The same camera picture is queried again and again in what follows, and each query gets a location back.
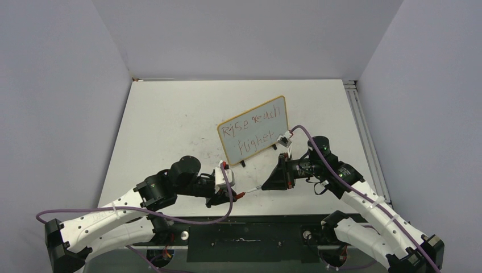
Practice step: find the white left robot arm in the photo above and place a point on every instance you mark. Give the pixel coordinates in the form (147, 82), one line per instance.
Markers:
(135, 216)

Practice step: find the aluminium front frame rail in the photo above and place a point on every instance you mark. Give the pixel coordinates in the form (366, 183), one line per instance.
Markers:
(143, 231)

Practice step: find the yellow framed whiteboard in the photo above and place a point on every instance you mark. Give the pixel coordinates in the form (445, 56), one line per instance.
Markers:
(253, 131)

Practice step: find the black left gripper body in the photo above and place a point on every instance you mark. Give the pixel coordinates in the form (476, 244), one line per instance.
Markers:
(200, 187)

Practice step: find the red marker cap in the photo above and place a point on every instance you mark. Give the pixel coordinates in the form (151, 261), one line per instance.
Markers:
(240, 195)

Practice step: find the white marker pen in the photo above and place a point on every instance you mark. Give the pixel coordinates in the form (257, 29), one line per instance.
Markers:
(253, 189)

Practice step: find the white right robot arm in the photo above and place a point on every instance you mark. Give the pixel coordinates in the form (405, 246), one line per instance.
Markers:
(390, 240)

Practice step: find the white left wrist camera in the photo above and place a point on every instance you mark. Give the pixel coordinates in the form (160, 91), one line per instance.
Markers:
(223, 176)

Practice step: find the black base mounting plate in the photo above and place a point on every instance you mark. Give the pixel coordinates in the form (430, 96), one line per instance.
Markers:
(247, 239)

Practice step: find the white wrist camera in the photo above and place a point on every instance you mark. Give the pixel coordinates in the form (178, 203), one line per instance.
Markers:
(285, 139)
(223, 176)

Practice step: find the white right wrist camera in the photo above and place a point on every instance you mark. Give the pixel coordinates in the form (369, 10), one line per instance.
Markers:
(285, 139)

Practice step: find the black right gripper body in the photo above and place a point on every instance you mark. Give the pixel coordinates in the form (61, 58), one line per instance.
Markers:
(301, 168)

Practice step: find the aluminium right side rail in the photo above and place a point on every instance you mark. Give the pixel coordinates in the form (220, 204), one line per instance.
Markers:
(367, 141)

